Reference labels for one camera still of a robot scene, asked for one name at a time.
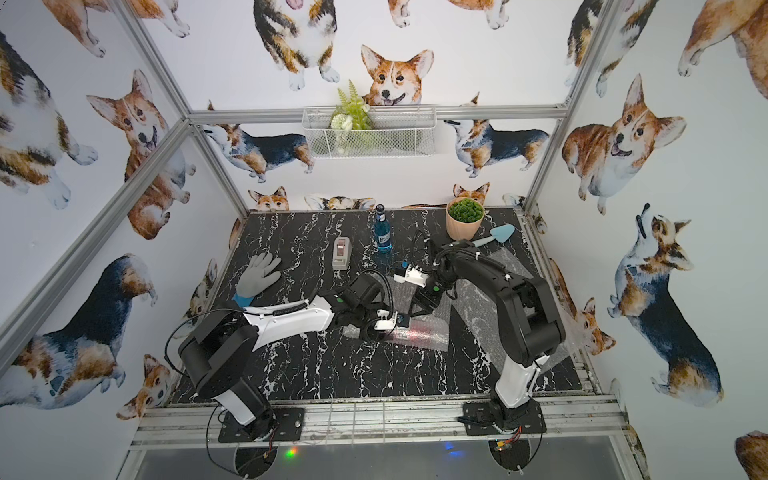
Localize red wine bottle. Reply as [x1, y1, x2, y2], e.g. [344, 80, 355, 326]
[396, 313, 449, 335]

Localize bubble wrap sheet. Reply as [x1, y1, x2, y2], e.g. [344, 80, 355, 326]
[453, 247, 570, 374]
[342, 275, 450, 352]

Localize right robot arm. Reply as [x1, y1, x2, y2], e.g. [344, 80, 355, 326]
[402, 240, 566, 431]

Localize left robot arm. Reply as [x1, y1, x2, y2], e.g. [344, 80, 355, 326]
[178, 270, 407, 440]

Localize blue wine bottle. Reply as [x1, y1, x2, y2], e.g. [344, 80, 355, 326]
[374, 204, 392, 253]

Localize potted green plant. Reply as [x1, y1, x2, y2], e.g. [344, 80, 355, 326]
[446, 197, 485, 241]

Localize grey tape dispenser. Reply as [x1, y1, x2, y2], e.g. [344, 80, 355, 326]
[332, 237, 351, 271]

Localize teal garden trowel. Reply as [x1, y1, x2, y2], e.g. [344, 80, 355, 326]
[473, 224, 516, 248]

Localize grey work glove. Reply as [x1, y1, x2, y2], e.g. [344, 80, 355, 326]
[233, 253, 281, 308]

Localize artificial fern with flower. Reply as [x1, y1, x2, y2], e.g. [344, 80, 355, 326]
[330, 81, 372, 154]

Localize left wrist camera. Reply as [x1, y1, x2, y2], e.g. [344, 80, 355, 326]
[373, 309, 404, 333]

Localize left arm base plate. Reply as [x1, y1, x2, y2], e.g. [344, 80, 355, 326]
[218, 407, 306, 443]

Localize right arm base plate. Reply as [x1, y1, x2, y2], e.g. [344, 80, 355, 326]
[457, 399, 547, 436]

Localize white wire wall basket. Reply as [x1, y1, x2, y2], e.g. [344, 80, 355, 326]
[302, 106, 437, 159]

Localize aluminium front rail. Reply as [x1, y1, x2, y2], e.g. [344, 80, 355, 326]
[130, 395, 628, 450]

